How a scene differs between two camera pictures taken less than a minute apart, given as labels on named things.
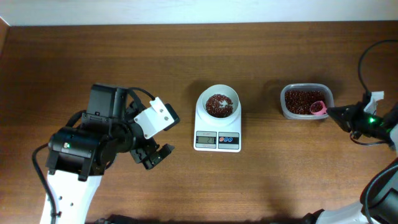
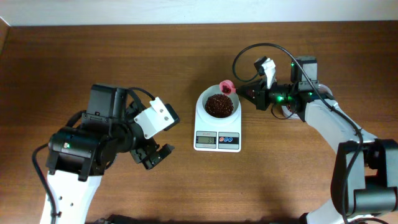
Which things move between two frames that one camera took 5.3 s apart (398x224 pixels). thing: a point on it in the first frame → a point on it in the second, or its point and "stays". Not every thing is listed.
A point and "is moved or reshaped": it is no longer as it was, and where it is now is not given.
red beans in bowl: x=218 y=106 stays
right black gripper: x=349 y=114 → x=259 y=98
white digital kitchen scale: x=209 y=138 stays
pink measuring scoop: x=318 y=107 is moved or reshaped
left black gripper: x=140 y=155 stays
